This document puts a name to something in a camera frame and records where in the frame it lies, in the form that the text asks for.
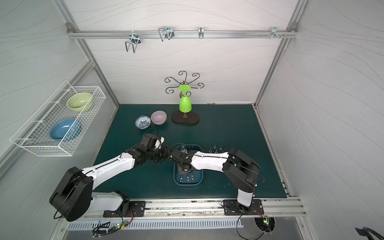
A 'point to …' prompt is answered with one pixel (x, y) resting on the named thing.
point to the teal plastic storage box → (193, 178)
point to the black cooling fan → (266, 224)
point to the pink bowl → (158, 117)
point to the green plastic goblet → (185, 104)
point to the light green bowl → (77, 102)
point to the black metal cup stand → (190, 118)
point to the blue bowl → (66, 129)
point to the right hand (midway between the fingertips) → (184, 166)
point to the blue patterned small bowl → (142, 122)
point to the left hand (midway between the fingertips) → (174, 154)
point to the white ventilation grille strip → (156, 224)
